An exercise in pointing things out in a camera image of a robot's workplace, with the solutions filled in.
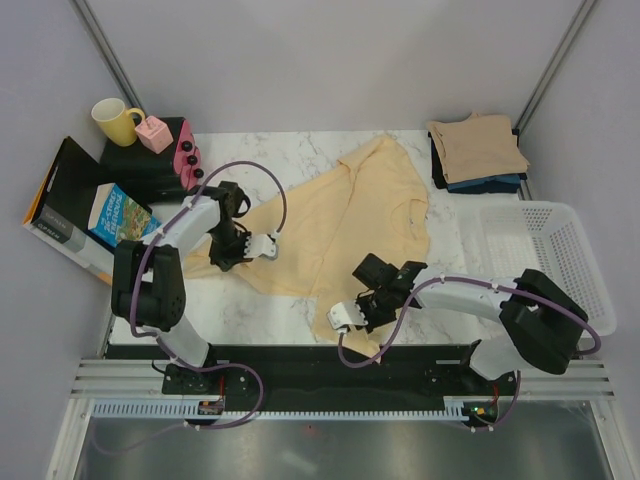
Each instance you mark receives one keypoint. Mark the black orange file folder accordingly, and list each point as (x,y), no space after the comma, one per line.
(59,214)

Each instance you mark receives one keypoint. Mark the white plastic basket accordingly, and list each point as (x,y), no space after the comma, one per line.
(503,239)

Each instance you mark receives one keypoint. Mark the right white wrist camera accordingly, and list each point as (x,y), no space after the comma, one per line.
(346,315)

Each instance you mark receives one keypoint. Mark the blue paperback book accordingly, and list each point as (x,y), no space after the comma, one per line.
(115,216)

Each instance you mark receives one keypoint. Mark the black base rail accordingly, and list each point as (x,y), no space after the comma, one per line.
(313,376)

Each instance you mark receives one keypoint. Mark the cream yellow t shirt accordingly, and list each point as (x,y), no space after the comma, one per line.
(373,201)

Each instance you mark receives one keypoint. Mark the right aluminium frame post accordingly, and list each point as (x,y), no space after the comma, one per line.
(561,53)

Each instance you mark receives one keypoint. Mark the left aluminium frame post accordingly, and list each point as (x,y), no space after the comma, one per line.
(94,30)

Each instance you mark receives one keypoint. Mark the folded black t shirt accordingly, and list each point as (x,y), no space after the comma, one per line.
(437,173)

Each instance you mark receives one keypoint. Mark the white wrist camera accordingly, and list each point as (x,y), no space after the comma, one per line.
(260,246)
(346,315)

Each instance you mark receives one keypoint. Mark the yellow mug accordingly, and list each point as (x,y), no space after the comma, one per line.
(116,120)

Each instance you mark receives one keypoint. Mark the folded tan t shirt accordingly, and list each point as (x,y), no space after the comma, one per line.
(478,147)

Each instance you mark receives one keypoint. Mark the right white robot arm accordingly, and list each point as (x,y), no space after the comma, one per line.
(542,324)

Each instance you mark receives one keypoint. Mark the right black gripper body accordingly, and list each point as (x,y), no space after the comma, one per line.
(376,309)

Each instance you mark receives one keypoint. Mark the aluminium frame post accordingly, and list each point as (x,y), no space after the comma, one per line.
(94,30)
(561,53)

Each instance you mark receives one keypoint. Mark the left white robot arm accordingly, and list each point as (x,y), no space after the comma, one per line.
(148,287)

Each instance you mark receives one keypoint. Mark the pink cube block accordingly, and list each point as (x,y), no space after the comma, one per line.
(154,134)

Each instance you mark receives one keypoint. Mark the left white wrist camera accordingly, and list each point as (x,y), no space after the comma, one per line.
(260,246)

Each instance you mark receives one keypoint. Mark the white cable duct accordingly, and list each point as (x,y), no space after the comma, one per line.
(199,410)

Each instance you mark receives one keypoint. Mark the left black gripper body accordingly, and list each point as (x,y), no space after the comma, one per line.
(227,245)

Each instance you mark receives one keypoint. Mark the black and pink box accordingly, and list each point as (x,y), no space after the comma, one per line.
(156,177)

